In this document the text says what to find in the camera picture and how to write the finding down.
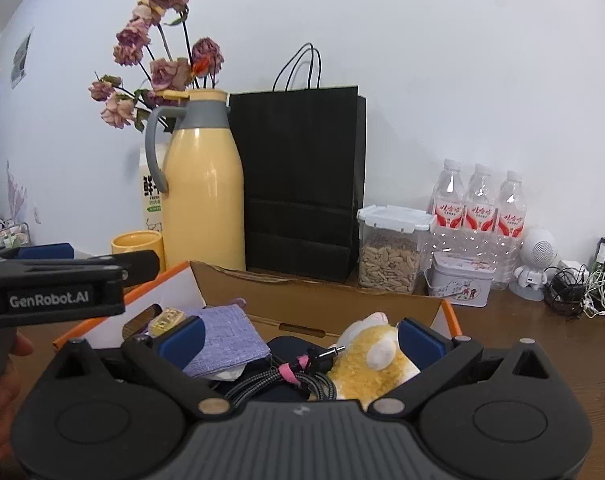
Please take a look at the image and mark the yellow thermos jug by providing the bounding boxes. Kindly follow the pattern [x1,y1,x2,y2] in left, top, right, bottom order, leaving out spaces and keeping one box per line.
[145,89,246,271]

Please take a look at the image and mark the person's left hand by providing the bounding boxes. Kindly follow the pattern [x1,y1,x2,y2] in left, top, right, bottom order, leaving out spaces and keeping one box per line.
[0,332,33,463]

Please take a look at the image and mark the clear snack container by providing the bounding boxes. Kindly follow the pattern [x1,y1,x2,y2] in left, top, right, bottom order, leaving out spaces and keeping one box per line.
[357,205,436,294]

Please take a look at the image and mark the tangled charger cables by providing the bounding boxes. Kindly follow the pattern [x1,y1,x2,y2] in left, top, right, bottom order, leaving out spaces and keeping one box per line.
[544,236,605,320]

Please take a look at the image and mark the white cloth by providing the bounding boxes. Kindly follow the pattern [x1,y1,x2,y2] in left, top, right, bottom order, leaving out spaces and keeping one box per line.
[205,365,245,382]

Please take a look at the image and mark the navy zip pouch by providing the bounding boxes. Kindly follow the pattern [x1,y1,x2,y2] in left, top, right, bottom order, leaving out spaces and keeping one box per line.
[268,336,342,374]

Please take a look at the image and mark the water bottle right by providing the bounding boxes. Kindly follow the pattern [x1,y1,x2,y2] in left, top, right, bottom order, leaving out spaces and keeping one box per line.
[495,170,527,257]

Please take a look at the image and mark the black paper bag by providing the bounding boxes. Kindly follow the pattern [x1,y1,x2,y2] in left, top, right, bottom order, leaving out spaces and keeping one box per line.
[230,42,366,283]

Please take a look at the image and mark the water bottle middle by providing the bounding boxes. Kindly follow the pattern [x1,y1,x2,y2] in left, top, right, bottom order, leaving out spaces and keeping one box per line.
[463,164,496,233]

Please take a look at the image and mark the yellow ceramic mug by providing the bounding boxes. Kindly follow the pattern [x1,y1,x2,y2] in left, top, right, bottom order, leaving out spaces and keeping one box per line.
[110,230,166,272]

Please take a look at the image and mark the purple drawstring cloth bag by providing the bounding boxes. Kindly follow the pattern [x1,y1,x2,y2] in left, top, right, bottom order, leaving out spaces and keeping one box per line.
[183,298,271,379]

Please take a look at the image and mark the wire storage rack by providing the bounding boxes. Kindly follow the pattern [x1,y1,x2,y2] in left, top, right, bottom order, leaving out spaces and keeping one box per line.
[0,218,31,249]

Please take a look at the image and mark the small yellow patterned packet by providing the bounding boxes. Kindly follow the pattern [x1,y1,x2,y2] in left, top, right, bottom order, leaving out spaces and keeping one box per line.
[147,308,186,338]

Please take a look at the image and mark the water bottle left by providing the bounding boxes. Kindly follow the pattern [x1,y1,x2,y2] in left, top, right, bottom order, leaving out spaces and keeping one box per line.
[429,159,465,230]

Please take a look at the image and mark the white robot figurine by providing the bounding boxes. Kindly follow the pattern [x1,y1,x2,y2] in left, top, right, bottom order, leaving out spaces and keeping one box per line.
[508,226,557,302]

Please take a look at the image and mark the red cardboard box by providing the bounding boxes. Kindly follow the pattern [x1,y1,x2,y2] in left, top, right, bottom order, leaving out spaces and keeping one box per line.
[53,261,463,350]

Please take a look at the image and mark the water bottle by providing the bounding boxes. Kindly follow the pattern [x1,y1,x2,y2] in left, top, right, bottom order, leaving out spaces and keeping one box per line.
[429,159,465,230]
[463,164,496,233]
[495,170,527,257]

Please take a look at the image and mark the black braided cable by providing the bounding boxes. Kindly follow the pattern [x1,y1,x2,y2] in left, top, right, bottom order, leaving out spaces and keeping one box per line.
[222,343,349,409]

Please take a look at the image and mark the yellow white plush toy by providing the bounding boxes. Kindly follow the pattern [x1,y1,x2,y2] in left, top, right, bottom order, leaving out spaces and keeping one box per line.
[328,312,421,410]

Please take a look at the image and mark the small printed tin box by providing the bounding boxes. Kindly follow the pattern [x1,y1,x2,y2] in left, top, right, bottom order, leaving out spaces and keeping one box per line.
[426,252,495,308]

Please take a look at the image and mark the dried pink rose bouquet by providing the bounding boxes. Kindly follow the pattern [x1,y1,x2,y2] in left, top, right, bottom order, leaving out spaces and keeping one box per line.
[89,0,224,131]

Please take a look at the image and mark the white milk carton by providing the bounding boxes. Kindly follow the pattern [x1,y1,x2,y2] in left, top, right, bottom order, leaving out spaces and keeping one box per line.
[139,148,162,232]

